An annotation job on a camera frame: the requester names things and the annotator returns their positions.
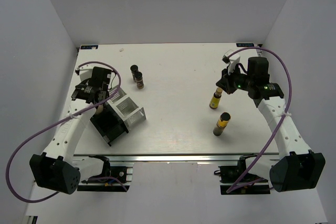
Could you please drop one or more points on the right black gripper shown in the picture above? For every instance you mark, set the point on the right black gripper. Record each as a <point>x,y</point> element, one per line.
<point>224,82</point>

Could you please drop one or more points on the white bottle yellow lid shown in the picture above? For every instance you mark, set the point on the white bottle yellow lid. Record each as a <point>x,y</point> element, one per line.
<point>99,109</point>

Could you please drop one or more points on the yellow label brown bottle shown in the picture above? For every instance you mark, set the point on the yellow label brown bottle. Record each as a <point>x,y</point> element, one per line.
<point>214,103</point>

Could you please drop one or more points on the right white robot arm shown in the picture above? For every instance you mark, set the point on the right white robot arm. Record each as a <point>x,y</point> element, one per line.
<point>298,167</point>

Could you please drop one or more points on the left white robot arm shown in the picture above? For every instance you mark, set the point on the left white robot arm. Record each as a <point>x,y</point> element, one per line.
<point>55,168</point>

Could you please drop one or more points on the yellow band spice bottle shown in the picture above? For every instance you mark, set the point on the yellow band spice bottle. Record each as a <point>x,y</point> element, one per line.
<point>221,123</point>

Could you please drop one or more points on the black organizer box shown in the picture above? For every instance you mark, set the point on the black organizer box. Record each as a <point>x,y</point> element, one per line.
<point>109,125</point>

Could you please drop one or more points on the black cap spice jar rear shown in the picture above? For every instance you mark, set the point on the black cap spice jar rear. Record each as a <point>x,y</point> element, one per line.
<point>134,69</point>

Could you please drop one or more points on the black cap spice jar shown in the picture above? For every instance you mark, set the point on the black cap spice jar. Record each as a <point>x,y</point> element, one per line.
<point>139,80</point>
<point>134,69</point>

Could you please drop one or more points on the black cap spice jar front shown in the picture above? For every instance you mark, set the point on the black cap spice jar front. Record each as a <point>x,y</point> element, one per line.
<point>139,80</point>

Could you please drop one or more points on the left blue corner sticker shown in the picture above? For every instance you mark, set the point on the left blue corner sticker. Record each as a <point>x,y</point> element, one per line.
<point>88,47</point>

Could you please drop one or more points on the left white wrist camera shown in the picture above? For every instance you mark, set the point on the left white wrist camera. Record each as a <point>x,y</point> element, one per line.
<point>84,72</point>

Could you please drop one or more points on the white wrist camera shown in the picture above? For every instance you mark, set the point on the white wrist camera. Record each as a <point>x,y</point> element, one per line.
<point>84,72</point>
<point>231,58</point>

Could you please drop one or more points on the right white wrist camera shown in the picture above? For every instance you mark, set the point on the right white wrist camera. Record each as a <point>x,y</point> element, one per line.
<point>231,58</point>

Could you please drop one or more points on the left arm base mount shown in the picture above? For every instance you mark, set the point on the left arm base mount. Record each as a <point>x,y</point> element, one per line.
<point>113,176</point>

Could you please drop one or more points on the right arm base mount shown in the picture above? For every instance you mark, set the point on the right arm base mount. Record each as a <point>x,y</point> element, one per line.
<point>252,184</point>

